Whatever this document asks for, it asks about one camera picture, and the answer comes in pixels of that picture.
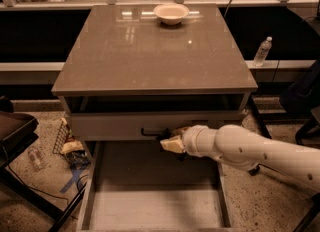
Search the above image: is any closed top drawer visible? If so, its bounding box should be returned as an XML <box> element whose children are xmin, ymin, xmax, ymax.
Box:
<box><xmin>67</xmin><ymin>111</ymin><xmax>245</xmax><ymax>141</ymax></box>

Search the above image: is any white bowl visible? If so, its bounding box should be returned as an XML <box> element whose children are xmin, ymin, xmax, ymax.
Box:
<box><xmin>153</xmin><ymin>4</ymin><xmax>189</xmax><ymax>25</ymax></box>

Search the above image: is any black office chair right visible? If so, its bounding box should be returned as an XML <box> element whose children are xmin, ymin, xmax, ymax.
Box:
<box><xmin>248</xmin><ymin>59</ymin><xmax>320</xmax><ymax>232</ymax></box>

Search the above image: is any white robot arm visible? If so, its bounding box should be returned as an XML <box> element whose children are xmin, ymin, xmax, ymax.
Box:
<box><xmin>160</xmin><ymin>125</ymin><xmax>320</xmax><ymax>192</ymax></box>

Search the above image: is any clear bottle on floor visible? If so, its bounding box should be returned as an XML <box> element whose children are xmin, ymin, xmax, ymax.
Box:
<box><xmin>27</xmin><ymin>146</ymin><xmax>45</xmax><ymax>171</ymax></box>

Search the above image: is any black chair left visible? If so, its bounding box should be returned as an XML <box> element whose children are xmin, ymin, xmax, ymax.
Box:
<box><xmin>0</xmin><ymin>96</ymin><xmax>85</xmax><ymax>232</ymax></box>

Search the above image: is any wire basket with snacks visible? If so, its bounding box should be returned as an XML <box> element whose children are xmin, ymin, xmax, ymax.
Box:
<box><xmin>52</xmin><ymin>118</ymin><xmax>90</xmax><ymax>166</ymax></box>

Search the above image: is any open middle drawer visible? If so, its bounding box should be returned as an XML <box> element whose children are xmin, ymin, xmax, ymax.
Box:
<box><xmin>77</xmin><ymin>141</ymin><xmax>235</xmax><ymax>232</ymax></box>

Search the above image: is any clear water bottle on ledge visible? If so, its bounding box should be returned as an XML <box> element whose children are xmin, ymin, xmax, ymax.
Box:
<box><xmin>253</xmin><ymin>36</ymin><xmax>272</xmax><ymax>67</ymax></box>

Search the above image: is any grey drawer cabinet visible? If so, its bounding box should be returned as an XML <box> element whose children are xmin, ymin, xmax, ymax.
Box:
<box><xmin>51</xmin><ymin>3</ymin><xmax>259</xmax><ymax>232</ymax></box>

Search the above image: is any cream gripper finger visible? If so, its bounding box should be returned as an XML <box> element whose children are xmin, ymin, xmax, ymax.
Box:
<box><xmin>171</xmin><ymin>126</ymin><xmax>191</xmax><ymax>136</ymax></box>

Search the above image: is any black drawer handle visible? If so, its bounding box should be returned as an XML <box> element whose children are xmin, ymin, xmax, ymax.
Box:
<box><xmin>140</xmin><ymin>128</ymin><xmax>169</xmax><ymax>137</ymax></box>

